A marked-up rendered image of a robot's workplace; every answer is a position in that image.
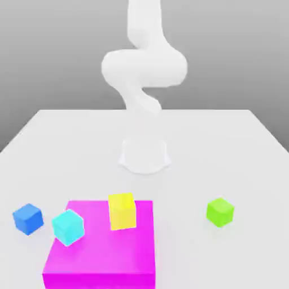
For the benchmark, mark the large magenta box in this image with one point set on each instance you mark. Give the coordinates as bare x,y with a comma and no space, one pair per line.
106,255

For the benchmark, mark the small yellow cube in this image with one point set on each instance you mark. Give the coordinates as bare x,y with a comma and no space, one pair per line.
122,214

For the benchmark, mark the small cyan cube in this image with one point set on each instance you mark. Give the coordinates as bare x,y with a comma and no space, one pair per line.
67,227

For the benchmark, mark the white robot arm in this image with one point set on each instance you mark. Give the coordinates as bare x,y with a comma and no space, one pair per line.
144,67

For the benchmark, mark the small green cube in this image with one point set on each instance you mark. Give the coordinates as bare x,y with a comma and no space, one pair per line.
220,212

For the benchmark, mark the small blue cube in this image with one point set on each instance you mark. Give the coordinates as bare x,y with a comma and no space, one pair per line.
28,219

